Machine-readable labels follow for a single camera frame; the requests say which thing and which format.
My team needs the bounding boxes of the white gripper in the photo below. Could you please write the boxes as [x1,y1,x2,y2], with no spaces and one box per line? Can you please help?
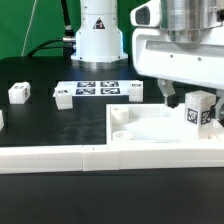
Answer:
[132,27,224,121]

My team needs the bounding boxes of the white square tabletop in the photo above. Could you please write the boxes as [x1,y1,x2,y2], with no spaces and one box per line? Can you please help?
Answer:
[106,104,224,144]

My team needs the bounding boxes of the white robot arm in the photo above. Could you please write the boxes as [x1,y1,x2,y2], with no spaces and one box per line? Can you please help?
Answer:
[71,0,224,120]

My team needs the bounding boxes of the white U-shaped fence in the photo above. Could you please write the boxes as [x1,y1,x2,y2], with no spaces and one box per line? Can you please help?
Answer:
[0,105,224,175]

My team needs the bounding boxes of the fiducial tag sheet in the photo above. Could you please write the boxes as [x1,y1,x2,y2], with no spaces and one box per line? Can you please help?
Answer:
[56,80,138,97]

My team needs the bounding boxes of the white block left edge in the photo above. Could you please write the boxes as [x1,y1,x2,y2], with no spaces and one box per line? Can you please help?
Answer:
[0,110,4,131]

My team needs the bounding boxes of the black cables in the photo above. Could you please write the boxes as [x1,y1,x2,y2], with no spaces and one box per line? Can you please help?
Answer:
[24,0,78,58]

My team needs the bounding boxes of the white cable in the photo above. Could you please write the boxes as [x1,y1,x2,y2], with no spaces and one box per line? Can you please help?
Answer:
[20,0,38,58]

